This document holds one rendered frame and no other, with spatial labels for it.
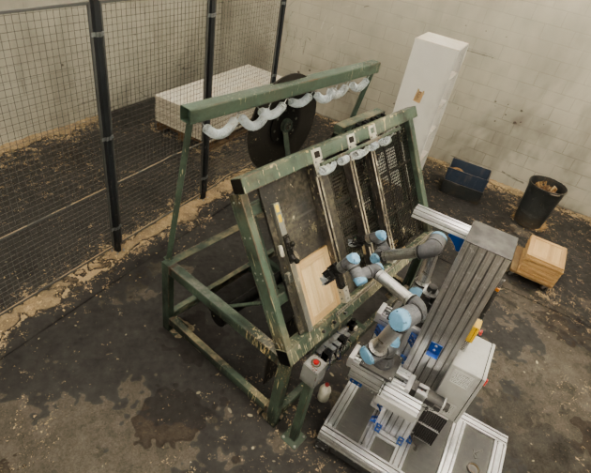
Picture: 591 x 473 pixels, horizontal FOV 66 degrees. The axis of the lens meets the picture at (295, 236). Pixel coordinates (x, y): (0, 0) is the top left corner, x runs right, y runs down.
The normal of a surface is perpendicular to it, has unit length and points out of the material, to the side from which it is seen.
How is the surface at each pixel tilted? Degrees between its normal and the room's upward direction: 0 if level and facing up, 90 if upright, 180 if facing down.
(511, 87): 90
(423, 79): 90
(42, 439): 0
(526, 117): 90
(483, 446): 0
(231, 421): 0
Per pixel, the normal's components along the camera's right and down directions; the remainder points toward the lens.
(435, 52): -0.50, 0.46
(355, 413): 0.16, -0.78
